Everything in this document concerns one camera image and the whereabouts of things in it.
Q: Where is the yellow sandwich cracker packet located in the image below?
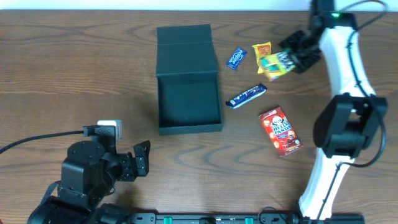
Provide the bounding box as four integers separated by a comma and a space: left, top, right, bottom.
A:
252, 42, 272, 74

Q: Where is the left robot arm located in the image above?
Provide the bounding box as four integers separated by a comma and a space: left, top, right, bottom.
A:
28, 141, 150, 223

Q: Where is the red Hello Panda box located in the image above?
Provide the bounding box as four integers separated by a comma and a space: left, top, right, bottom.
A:
259, 107, 303, 157

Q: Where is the dark blue Oreo packet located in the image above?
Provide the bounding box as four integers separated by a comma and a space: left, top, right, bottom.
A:
225, 83, 267, 109

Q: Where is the black gift box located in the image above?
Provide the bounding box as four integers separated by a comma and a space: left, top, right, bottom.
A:
156, 24, 223, 135

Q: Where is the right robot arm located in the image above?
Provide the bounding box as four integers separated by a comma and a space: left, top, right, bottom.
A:
279, 1, 388, 223

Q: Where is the blue Eclipse mint tin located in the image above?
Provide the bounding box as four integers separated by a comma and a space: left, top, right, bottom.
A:
226, 47, 247, 70

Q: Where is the green Pretz snack box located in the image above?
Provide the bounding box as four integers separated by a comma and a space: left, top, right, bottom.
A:
258, 51, 295, 82

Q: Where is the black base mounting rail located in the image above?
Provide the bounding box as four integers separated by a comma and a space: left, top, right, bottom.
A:
124, 212, 365, 224

